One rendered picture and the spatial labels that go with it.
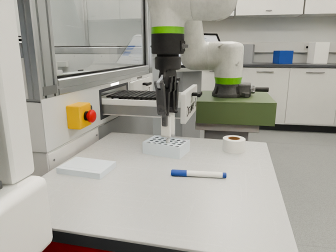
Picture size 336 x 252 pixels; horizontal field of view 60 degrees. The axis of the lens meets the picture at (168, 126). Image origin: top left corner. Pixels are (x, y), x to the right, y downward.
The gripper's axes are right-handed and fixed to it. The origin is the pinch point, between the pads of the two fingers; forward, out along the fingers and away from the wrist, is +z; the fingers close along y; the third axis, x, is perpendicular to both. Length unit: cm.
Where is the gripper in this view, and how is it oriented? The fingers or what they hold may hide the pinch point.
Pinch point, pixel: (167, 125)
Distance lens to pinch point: 87.5
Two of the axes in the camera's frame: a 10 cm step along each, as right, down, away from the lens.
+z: 0.0, 9.7, 2.5
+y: 4.2, -2.2, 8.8
